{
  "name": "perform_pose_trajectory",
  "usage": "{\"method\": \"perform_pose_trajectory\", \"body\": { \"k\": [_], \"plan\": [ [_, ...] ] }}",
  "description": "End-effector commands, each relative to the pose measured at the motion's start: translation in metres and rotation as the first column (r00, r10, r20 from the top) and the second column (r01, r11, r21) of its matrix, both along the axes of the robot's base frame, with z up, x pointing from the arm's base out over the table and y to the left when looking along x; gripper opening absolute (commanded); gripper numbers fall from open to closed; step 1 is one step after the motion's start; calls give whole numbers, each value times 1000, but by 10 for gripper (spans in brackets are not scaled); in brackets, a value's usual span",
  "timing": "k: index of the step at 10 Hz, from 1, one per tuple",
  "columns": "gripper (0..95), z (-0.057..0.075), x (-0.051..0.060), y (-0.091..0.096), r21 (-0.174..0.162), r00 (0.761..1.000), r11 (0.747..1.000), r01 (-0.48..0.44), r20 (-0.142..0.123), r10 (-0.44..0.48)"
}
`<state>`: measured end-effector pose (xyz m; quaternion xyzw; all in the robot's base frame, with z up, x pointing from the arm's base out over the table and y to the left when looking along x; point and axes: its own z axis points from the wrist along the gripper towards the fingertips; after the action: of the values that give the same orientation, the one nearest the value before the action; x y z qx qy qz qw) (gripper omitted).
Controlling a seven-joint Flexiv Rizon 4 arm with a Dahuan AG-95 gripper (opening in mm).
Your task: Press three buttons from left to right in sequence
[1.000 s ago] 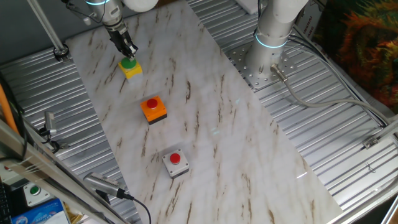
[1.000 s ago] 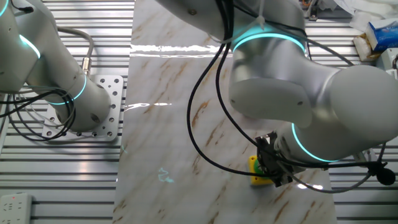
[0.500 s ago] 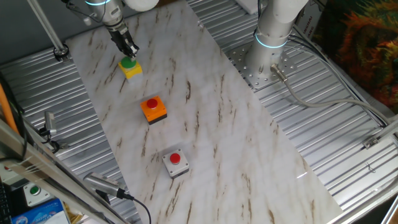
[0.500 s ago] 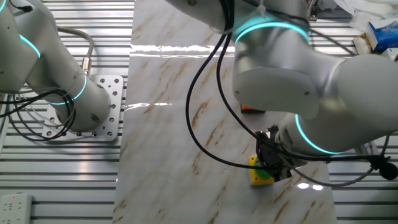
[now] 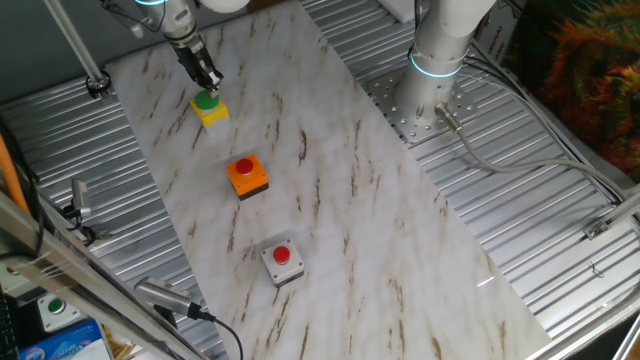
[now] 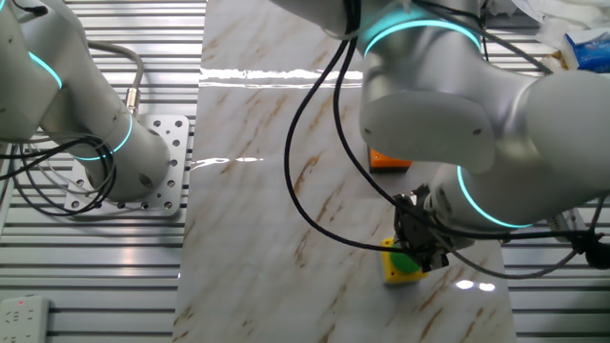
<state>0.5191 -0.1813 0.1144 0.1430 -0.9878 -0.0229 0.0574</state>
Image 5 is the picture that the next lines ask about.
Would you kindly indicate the aluminium frame bar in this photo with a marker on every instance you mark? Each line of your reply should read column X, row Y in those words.
column 630, row 340
column 625, row 207

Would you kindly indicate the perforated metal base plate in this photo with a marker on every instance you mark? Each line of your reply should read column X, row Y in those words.
column 407, row 131

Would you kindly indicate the grey box red button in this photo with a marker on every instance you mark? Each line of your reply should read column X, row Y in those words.
column 281, row 260

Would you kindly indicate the white box green button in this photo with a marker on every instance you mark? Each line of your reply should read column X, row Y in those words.
column 55, row 306

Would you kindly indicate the marble pattern board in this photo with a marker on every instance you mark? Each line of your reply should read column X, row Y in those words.
column 350, row 225

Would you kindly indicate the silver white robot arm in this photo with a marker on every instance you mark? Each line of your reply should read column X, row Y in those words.
column 435, row 50

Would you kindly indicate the aluminium frame pole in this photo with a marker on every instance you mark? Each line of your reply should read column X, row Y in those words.
column 75, row 45

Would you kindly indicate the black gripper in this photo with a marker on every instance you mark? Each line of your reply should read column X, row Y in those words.
column 191, row 57

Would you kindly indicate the blue tissue pack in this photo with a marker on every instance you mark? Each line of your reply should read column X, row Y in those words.
column 70, row 345

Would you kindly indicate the tan wrapped packet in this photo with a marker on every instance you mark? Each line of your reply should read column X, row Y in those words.
column 117, row 347

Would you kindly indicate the silver ribbed camera on mount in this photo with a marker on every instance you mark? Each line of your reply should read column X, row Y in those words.
column 160, row 295

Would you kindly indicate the yellow box green button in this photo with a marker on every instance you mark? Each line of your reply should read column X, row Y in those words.
column 210, row 112

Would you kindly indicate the cardboard box red print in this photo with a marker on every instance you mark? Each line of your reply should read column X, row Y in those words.
column 500, row 40

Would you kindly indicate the aluminium frame beam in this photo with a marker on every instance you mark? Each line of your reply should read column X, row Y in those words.
column 75, row 280

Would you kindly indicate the orange tube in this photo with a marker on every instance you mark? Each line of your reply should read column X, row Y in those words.
column 10, row 175

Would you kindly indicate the white box red dot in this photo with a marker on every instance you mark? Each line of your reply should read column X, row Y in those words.
column 12, row 282

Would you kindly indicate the orange box red button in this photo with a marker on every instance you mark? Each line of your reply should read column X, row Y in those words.
column 246, row 175

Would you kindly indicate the small metal corner bracket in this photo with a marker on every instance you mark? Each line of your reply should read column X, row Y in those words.
column 595, row 229

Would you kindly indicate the colourful orange green cloth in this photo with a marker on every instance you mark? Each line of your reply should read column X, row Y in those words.
column 590, row 75

